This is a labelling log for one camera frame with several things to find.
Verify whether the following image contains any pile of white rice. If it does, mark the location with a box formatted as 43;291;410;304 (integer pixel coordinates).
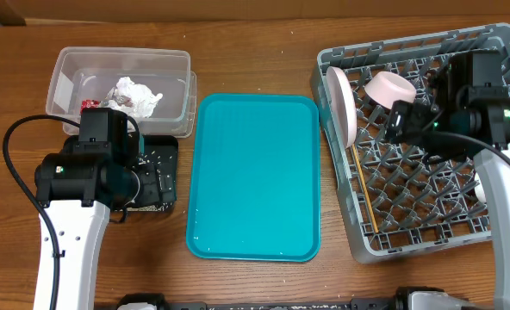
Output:
125;146;174;213

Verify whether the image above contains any pink bowl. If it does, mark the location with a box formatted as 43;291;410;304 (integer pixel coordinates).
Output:
364;71;416;109

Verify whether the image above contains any wooden chopstick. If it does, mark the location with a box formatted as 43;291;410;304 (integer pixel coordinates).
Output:
351;144;379;233

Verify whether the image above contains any large pink plate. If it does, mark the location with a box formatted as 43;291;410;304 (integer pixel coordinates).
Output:
326;66;358;148

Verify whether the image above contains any white napkin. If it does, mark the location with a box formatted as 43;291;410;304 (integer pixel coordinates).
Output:
102;77;164;118

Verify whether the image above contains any silver red foil wrapper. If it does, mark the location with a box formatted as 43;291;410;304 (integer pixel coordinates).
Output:
79;88;131;114

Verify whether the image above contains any small white cup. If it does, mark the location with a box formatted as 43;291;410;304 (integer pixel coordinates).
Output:
474;172;487;203

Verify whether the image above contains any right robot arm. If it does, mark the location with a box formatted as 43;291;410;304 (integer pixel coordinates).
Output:
385;50;510;309

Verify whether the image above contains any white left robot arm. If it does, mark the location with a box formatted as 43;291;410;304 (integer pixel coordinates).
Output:
34;108;178;309

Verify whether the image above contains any black food waste tray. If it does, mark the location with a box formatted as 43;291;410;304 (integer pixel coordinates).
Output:
63;134;180;214

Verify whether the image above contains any grey dish rack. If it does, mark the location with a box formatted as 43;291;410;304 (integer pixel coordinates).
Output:
311;23;510;264

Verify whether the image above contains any clear plastic bin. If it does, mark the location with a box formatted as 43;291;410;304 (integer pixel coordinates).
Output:
46;46;196;138

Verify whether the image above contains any teal plastic tray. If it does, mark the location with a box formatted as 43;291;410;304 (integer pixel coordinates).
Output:
186;93;320;263

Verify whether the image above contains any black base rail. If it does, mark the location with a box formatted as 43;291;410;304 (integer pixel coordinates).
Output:
116;286;493;310

